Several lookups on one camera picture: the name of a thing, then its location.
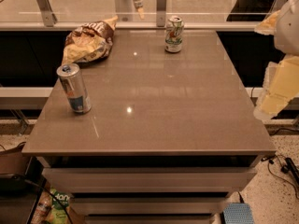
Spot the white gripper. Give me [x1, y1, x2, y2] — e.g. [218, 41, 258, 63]
[253, 0, 299, 120]

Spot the white green 7up can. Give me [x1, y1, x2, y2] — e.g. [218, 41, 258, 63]
[164, 16, 184, 53]

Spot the silver blue redbull can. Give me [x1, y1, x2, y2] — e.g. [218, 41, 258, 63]
[56, 63, 92, 114]

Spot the grey drawer cabinet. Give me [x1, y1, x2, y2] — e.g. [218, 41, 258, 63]
[24, 31, 275, 224]

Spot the blue textured mat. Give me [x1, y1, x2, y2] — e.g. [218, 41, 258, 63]
[222, 203, 254, 224]

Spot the brown yellow chip bag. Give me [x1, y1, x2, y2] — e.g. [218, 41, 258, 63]
[62, 16, 118, 64]

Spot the green snack bag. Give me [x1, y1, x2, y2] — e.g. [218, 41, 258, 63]
[43, 188, 70, 224]

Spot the brown bag on floor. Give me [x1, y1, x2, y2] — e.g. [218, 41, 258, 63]
[0, 142, 30, 175]

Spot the black power cable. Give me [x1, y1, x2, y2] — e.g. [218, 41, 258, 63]
[261, 154, 299, 201]

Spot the metal railing post middle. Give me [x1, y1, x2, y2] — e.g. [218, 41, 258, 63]
[156, 0, 167, 27]

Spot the metal railing post left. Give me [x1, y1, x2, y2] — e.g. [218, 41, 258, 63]
[36, 0, 57, 27]

